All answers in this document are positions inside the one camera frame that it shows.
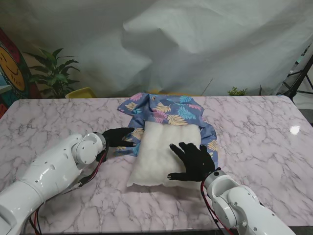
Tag red black right arm cable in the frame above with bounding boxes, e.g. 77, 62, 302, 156
200, 181, 235, 235

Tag small green plant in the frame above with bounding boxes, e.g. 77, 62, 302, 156
226, 86, 249, 96

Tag thin brown stick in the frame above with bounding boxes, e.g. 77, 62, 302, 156
201, 78, 213, 96

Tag yellow plastic chair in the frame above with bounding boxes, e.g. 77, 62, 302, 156
65, 87, 96, 99

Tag blue leaf print pillowcase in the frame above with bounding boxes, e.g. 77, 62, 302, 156
114, 92, 220, 171

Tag white backdrop sheet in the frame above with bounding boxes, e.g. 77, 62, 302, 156
0, 0, 313, 97

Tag red black arm cable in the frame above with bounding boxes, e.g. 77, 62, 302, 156
200, 181, 235, 235
29, 146, 108, 235

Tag white pillow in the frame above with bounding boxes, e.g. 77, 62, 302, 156
126, 121, 203, 188

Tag large green potted plant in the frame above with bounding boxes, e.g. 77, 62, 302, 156
24, 48, 81, 99

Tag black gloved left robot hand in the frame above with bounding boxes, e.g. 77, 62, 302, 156
101, 127, 137, 149

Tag black tripod stand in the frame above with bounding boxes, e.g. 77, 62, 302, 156
281, 44, 313, 101

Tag colourful smiley painted board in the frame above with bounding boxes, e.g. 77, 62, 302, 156
0, 26, 41, 118

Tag red black left arm cable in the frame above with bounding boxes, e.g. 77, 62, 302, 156
29, 146, 108, 235

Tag mustard yellow fabric item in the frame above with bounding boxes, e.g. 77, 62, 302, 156
146, 89, 196, 96

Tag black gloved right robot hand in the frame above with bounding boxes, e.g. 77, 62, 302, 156
167, 142, 217, 182

